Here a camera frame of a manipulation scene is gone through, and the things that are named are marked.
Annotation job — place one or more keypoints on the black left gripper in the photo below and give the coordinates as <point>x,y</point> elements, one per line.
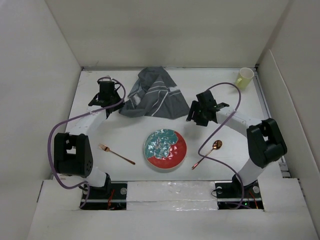
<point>118,107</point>

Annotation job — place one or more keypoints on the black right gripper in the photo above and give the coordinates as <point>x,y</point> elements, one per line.
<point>202,122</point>

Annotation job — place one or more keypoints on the grey striped cloth placemat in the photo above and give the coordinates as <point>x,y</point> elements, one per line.
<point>155,94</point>

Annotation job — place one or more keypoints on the red and teal plate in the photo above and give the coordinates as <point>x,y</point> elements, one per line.
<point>165,150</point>

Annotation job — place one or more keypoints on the pale yellow mug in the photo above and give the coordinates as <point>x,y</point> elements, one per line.
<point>244,77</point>

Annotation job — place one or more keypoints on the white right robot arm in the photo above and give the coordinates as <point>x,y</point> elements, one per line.
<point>264,138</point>

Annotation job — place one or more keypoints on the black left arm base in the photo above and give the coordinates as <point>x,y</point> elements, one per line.
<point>114,200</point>

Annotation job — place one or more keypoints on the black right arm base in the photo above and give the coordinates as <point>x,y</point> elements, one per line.
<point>228,197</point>

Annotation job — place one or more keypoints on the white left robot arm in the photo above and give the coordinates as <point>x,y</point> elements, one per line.
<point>72,152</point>

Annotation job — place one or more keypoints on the copper spoon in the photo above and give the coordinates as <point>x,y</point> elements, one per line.
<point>215,146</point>

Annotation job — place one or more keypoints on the copper fork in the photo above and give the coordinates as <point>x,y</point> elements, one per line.
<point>107,149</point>

